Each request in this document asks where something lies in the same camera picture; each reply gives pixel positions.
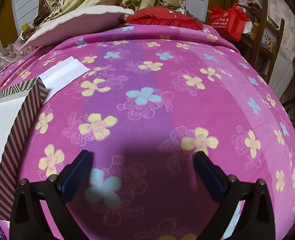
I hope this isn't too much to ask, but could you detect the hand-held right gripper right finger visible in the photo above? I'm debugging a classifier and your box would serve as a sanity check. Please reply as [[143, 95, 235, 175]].
[[194, 151, 276, 240]]

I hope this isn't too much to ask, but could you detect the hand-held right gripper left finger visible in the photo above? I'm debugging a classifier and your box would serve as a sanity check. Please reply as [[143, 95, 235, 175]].
[[10, 150, 94, 240]]

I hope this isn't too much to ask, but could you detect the striped cardboard box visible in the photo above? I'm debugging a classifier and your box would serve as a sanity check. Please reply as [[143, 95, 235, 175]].
[[0, 77, 48, 222]]

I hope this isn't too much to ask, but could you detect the pink floral bedsheet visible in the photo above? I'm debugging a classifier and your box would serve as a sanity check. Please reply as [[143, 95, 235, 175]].
[[0, 24, 295, 240]]

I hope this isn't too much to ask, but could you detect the white paper sheet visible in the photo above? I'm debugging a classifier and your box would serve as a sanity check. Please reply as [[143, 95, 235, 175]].
[[39, 56, 90, 98]]

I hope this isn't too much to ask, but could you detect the clear plastic bag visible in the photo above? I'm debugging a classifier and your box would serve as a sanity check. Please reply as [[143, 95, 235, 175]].
[[0, 36, 35, 70]]

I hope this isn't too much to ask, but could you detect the wooden chair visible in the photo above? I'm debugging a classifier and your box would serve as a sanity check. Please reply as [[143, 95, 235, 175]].
[[235, 0, 285, 84]]

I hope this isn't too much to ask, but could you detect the white pillow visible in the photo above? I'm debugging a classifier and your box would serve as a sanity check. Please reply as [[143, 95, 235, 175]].
[[20, 5, 135, 47]]

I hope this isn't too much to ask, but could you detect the red shopping bag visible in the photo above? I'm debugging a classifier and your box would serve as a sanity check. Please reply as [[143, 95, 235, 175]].
[[210, 3, 249, 43]]

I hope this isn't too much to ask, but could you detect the red cushion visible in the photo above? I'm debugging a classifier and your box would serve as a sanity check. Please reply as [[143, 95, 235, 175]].
[[125, 7, 204, 30]]

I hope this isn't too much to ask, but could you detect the white slatted panel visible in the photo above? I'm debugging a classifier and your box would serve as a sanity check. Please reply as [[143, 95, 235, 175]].
[[11, 0, 42, 32]]

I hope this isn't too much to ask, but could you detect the pink floral curtain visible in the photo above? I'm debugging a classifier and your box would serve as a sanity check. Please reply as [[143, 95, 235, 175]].
[[265, 0, 295, 55]]

